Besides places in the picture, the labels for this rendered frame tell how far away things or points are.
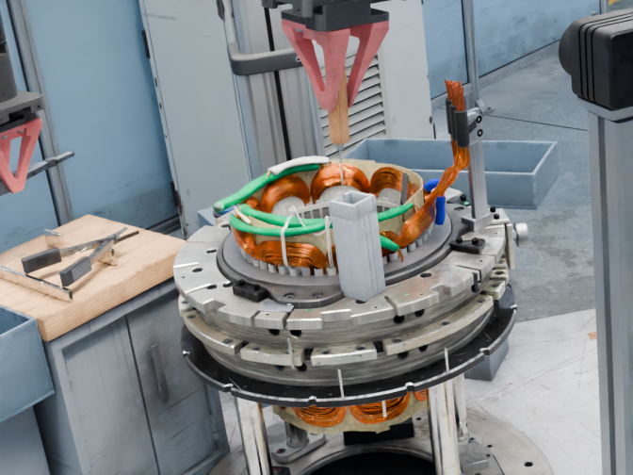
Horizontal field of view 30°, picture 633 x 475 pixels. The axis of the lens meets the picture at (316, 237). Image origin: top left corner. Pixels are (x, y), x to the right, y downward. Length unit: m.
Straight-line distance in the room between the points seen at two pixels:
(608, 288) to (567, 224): 3.21
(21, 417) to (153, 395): 0.15
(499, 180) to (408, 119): 2.54
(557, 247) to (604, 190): 3.08
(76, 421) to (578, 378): 0.62
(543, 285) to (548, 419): 2.08
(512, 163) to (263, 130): 0.34
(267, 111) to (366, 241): 0.58
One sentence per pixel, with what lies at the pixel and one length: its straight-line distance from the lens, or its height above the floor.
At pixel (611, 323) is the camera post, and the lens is 0.67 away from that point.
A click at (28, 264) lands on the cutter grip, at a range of 1.24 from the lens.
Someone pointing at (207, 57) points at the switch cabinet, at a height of 0.73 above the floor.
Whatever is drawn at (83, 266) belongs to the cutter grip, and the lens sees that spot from 1.20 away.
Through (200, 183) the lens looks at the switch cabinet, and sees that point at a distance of 3.67.
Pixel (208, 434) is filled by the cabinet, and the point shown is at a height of 0.83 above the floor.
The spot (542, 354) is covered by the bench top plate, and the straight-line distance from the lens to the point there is 1.55.
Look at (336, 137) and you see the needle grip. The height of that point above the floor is 1.24.
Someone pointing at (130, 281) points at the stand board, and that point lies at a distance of 1.22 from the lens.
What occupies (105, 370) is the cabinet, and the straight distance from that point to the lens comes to 1.24.
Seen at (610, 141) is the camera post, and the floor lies 1.34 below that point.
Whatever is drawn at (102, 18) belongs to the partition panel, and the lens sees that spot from 3.68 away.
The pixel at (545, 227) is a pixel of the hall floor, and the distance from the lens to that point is 3.86.
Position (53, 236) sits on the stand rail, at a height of 1.08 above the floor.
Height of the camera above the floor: 1.55
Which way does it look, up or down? 23 degrees down
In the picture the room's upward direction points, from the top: 8 degrees counter-clockwise
